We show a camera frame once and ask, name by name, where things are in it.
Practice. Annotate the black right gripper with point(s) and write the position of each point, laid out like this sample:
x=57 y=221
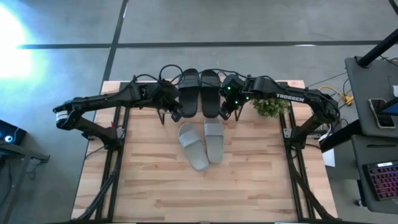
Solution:
x=234 y=91

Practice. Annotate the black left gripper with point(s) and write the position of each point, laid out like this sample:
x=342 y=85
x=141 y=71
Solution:
x=161 y=96

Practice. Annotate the black slide sandal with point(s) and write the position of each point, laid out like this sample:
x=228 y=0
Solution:
x=211 y=99
x=188 y=99

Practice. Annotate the grey slide sandal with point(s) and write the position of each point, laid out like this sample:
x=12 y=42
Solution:
x=214 y=140
x=192 y=146

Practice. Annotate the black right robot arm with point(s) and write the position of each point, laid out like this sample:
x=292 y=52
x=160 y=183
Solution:
x=289 y=97

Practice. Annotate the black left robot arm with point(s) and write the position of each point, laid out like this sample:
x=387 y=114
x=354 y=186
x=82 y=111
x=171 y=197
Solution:
x=102 y=99

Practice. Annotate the small green potted plant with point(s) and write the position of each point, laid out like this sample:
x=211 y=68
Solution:
x=270 y=108

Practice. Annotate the white paper sheet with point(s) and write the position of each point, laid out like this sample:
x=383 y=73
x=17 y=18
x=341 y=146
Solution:
x=329 y=158

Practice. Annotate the black angled bar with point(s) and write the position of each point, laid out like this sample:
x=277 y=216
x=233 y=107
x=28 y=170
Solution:
x=339 y=137

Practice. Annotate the dark grey keyboard desk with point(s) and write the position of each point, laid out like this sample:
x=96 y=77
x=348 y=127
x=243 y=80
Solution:
x=357 y=155

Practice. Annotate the grey side desk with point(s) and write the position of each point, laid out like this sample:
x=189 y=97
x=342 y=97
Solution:
x=363 y=87

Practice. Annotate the smartphone with light case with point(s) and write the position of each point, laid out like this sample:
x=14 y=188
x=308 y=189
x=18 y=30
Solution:
x=384 y=119

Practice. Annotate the black box with blue light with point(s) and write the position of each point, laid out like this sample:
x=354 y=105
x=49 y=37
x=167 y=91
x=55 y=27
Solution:
x=15 y=132

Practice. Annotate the dark metal stand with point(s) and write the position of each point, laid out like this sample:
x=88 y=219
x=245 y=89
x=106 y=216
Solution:
x=18 y=152

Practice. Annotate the black round pole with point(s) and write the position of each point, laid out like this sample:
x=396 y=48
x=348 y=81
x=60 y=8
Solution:
x=376 y=49

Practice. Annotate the blue screen tablet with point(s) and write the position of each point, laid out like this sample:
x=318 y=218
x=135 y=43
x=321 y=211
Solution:
x=393 y=109

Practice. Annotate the small white card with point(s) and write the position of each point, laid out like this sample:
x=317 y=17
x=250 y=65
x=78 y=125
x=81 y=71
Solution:
x=395 y=91

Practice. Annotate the backlit computer keyboard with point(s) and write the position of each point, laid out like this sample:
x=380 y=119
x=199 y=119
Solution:
x=384 y=180

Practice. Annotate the wooden shelf with black frame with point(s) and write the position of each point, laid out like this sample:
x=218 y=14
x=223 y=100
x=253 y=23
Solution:
x=160 y=117

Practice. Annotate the black aluminium extrusion frame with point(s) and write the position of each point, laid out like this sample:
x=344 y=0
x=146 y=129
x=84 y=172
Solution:
x=298 y=199
x=114 y=196

